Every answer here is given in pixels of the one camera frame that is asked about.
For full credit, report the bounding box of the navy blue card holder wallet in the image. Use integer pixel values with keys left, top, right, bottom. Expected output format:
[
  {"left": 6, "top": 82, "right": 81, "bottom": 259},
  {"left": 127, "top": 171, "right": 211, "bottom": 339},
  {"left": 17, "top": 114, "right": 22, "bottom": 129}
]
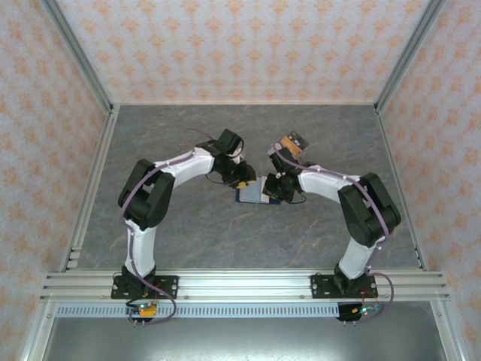
[{"left": 235, "top": 179, "right": 282, "bottom": 205}]

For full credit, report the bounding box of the gold card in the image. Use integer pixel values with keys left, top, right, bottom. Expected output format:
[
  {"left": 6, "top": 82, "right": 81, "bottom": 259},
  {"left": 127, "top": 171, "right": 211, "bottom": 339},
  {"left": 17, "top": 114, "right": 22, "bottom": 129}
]
[{"left": 280, "top": 137, "right": 303, "bottom": 156}]

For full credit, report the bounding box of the black VIP card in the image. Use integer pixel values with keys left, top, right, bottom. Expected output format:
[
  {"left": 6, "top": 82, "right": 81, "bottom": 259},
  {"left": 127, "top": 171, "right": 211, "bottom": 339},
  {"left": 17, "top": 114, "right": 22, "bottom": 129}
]
[{"left": 287, "top": 130, "right": 310, "bottom": 150}]

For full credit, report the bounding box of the small controller circuit board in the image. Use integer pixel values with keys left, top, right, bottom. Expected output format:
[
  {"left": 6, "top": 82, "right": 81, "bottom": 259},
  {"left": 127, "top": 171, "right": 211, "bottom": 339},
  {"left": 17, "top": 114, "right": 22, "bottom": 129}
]
[
  {"left": 126, "top": 302, "right": 159, "bottom": 321},
  {"left": 337, "top": 302, "right": 385, "bottom": 323}
]

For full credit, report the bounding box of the grey metal panel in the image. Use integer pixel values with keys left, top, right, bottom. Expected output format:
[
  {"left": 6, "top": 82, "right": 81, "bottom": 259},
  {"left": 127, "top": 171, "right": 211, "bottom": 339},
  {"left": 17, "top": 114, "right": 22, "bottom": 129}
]
[{"left": 40, "top": 317, "right": 448, "bottom": 361}]

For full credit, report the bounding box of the aluminium mounting rail beam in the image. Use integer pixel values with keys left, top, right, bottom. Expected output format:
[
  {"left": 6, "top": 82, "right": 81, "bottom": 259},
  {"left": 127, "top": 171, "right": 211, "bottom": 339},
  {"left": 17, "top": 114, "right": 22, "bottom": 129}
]
[{"left": 39, "top": 271, "right": 451, "bottom": 302}]

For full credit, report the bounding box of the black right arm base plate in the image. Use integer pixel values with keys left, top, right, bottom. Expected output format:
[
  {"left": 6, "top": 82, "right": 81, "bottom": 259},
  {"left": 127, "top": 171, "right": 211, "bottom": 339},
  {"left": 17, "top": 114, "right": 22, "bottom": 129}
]
[{"left": 310, "top": 274, "right": 377, "bottom": 300}]

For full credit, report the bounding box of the aluminium side rail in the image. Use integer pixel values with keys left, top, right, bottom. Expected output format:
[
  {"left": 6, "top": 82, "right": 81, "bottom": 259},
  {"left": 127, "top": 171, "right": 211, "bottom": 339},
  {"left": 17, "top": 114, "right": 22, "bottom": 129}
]
[
  {"left": 375, "top": 107, "right": 429, "bottom": 272},
  {"left": 58, "top": 105, "right": 121, "bottom": 272}
]

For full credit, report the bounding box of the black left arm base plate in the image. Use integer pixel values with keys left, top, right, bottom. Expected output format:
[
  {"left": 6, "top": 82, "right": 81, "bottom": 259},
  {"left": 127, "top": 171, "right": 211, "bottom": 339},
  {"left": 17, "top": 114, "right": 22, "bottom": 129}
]
[{"left": 110, "top": 275, "right": 180, "bottom": 300}]

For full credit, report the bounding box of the grey slotted cable duct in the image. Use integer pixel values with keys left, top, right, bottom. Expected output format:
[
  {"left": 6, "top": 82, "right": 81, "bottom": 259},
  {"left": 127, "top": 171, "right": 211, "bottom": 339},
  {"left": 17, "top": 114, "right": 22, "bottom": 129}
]
[{"left": 55, "top": 303, "right": 341, "bottom": 319}]

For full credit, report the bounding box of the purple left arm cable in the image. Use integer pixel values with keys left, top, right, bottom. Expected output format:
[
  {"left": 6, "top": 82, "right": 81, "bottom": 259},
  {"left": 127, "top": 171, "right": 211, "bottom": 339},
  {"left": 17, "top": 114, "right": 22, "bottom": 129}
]
[{"left": 119, "top": 127, "right": 221, "bottom": 326}]

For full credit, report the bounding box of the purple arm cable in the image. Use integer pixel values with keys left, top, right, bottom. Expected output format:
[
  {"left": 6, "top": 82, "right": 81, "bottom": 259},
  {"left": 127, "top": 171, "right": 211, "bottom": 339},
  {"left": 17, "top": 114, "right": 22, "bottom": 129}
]
[
  {"left": 273, "top": 138, "right": 396, "bottom": 325},
  {"left": 119, "top": 127, "right": 221, "bottom": 326}
]

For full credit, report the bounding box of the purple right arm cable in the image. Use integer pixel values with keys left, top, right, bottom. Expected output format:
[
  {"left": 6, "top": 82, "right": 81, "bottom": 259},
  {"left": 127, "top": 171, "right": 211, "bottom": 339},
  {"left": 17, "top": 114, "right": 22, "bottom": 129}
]
[{"left": 273, "top": 138, "right": 396, "bottom": 325}]

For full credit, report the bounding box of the aluminium frame post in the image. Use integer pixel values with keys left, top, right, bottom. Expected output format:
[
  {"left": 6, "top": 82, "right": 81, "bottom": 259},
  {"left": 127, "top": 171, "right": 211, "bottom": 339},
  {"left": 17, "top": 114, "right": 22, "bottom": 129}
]
[
  {"left": 39, "top": 0, "right": 116, "bottom": 114},
  {"left": 374, "top": 0, "right": 450, "bottom": 114}
]

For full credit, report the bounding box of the aluminium frame leg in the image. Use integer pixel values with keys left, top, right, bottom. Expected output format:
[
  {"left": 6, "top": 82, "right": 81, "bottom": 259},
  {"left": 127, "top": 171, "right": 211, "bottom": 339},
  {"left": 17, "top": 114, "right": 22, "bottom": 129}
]
[
  {"left": 430, "top": 300, "right": 465, "bottom": 361},
  {"left": 20, "top": 300, "right": 57, "bottom": 361}
]

